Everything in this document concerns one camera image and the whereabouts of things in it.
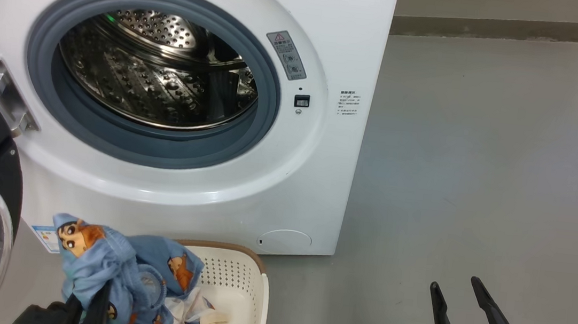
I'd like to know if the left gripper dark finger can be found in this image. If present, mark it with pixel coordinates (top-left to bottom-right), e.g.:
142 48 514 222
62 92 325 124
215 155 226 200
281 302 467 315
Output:
83 276 114 324
61 291 87 324

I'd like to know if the cream perforated laundry basket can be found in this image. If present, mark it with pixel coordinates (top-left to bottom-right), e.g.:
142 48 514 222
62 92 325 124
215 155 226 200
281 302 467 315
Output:
165 236 275 324

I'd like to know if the grey rubber door gasket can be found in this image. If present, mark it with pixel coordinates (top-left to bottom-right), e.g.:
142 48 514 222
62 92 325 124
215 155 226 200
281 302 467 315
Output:
16 0 292 180

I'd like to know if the white washing machine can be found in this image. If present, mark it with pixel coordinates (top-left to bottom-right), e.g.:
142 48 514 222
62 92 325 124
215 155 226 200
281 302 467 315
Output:
0 0 401 299

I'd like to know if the steel washing drum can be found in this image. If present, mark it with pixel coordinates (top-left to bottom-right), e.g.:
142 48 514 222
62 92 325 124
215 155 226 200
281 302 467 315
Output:
51 1 267 138

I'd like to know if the metal door hinge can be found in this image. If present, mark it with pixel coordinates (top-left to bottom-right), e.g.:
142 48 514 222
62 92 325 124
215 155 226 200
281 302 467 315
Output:
0 57 48 140

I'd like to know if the blue energy label sticker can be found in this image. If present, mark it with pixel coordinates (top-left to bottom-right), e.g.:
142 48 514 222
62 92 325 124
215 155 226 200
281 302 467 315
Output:
28 224 64 256

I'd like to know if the round filter cover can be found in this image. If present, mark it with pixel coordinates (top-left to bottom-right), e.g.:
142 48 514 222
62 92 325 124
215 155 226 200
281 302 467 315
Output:
256 226 314 258

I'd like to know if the grey warning sticker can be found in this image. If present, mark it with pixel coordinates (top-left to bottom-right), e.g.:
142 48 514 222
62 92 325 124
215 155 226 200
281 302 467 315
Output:
262 29 311 83

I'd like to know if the grey wall skirting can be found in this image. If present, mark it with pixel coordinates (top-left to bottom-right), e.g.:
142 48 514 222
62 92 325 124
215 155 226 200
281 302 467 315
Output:
389 0 578 55

